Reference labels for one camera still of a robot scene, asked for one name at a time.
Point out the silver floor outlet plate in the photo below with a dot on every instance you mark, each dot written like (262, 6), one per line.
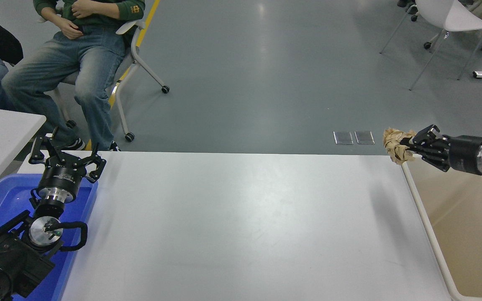
(364, 137)
(343, 138)

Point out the seated person's right forearm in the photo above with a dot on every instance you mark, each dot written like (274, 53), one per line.
(52, 16)

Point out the large pale plastic bin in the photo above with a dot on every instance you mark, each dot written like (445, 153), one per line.
(475, 234)

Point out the seated person's right hand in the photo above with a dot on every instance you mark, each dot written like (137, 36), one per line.
(70, 30)

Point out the seated person's left forearm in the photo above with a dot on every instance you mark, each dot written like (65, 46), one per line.
(109, 9)

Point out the seated person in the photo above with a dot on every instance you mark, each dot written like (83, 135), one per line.
(82, 58)

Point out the person in black trousers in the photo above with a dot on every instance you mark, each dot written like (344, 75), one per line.
(406, 6)

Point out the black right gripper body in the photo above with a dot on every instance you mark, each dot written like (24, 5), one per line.
(462, 153)

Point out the grey wheeled office chair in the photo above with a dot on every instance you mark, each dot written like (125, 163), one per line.
(134, 50)

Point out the blue plastic tray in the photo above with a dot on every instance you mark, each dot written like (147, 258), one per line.
(6, 200)

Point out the seated person's left hand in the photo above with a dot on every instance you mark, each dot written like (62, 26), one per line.
(83, 8)

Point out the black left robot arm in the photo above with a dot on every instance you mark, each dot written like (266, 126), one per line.
(11, 259)

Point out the white shell chair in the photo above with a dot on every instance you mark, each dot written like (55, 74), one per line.
(450, 14)

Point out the tan paper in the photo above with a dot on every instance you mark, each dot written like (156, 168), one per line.
(396, 144)

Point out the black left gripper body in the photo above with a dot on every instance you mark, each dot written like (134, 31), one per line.
(60, 178)

